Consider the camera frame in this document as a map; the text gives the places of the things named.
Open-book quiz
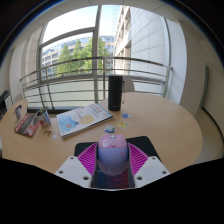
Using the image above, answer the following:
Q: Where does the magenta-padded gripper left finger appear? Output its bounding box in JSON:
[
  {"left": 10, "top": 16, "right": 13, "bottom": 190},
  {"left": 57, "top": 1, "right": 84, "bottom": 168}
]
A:
[{"left": 54, "top": 142, "right": 100, "bottom": 189}]

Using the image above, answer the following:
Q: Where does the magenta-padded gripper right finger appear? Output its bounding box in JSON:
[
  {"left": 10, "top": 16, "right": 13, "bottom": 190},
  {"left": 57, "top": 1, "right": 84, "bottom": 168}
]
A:
[{"left": 127, "top": 142, "right": 171, "bottom": 189}]

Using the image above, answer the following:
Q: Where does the pink and lilac computer mouse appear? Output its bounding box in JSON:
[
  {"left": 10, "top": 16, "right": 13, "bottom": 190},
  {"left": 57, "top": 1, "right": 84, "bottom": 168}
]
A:
[{"left": 96, "top": 133, "right": 130, "bottom": 177}]

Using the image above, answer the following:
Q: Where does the black mouse pad with galaxy print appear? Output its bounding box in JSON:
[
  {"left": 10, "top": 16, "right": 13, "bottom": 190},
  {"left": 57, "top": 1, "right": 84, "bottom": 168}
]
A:
[{"left": 73, "top": 135, "right": 161, "bottom": 189}]

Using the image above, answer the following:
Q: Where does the light blue picture book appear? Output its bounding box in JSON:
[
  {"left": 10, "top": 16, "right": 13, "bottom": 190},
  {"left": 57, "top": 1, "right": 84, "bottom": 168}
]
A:
[{"left": 55, "top": 102, "right": 114, "bottom": 139}]

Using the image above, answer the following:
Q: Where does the yellow round sticker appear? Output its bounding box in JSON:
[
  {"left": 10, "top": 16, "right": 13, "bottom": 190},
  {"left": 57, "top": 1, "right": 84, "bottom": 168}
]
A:
[{"left": 116, "top": 120, "right": 129, "bottom": 130}]

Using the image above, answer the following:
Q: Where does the blue and white sticker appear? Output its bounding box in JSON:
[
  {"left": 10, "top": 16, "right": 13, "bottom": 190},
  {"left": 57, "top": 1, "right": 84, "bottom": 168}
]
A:
[{"left": 104, "top": 124, "right": 116, "bottom": 134}]

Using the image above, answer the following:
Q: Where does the strawberry mug with plant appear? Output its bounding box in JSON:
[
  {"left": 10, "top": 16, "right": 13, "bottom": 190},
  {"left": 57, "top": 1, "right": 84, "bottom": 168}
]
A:
[{"left": 35, "top": 107, "right": 52, "bottom": 128}]

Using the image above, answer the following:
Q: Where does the red magazine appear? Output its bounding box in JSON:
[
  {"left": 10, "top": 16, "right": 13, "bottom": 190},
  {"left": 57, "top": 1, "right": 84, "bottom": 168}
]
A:
[{"left": 13, "top": 113, "right": 42, "bottom": 138}]

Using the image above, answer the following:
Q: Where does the black cylindrical bottle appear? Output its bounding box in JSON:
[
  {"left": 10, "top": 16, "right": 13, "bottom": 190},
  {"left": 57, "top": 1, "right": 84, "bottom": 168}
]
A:
[{"left": 107, "top": 74, "right": 124, "bottom": 112}]

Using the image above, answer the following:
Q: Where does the black document tray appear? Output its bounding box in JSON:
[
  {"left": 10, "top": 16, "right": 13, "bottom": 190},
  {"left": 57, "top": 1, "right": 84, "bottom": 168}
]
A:
[{"left": 0, "top": 89, "right": 14, "bottom": 119}]

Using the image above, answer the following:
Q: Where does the grey door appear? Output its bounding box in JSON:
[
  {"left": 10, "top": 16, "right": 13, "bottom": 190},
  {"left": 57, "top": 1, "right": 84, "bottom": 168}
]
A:
[{"left": 199, "top": 65, "right": 211, "bottom": 109}]

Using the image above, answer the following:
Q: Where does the metal balcony railing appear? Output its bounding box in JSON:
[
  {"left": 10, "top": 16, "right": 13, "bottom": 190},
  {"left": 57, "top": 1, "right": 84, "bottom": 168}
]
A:
[{"left": 19, "top": 56, "right": 174, "bottom": 109}]

